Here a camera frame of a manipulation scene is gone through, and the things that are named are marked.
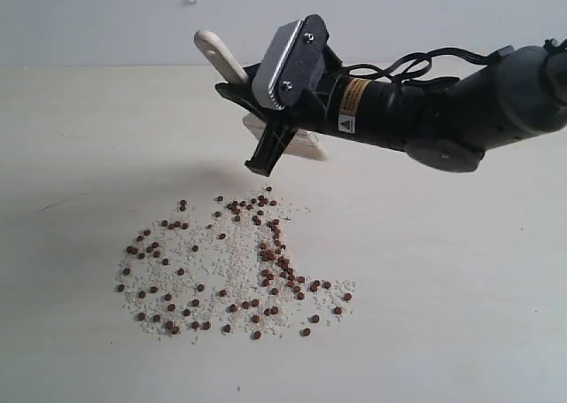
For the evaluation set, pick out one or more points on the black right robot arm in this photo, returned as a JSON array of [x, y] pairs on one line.
[[446, 123]]

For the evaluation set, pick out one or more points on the wooden paint brush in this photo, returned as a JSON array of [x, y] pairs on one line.
[[304, 144]]

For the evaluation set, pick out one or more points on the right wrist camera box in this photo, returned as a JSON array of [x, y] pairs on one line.
[[291, 60]]

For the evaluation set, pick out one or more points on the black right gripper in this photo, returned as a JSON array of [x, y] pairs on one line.
[[335, 104]]

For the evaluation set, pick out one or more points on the pile of rice and pellets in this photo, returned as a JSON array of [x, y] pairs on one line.
[[225, 265]]

